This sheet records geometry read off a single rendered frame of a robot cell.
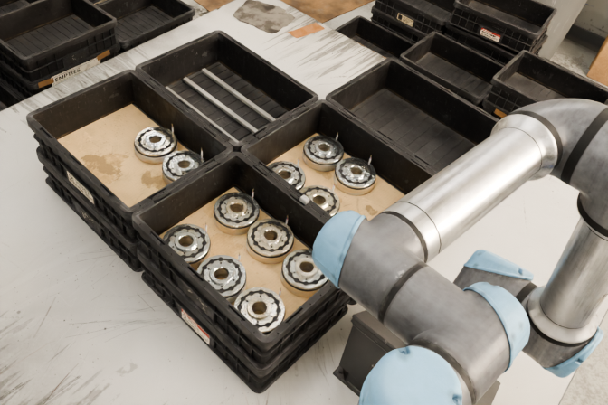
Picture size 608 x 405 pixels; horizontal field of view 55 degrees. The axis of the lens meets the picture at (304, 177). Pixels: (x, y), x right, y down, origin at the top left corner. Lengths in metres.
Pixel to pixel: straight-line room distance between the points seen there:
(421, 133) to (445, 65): 1.16
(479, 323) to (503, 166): 0.24
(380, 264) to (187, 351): 0.80
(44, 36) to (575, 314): 2.13
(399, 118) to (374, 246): 1.12
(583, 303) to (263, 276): 0.62
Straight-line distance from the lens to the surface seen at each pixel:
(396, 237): 0.61
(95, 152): 1.53
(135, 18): 2.85
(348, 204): 1.42
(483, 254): 1.18
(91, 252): 1.49
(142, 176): 1.46
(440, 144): 1.66
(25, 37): 2.58
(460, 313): 0.57
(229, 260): 1.26
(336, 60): 2.09
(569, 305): 1.05
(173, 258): 1.18
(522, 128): 0.81
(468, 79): 2.76
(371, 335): 1.12
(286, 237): 1.30
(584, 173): 0.84
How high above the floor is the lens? 1.88
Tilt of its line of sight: 46 degrees down
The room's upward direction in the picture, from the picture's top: 9 degrees clockwise
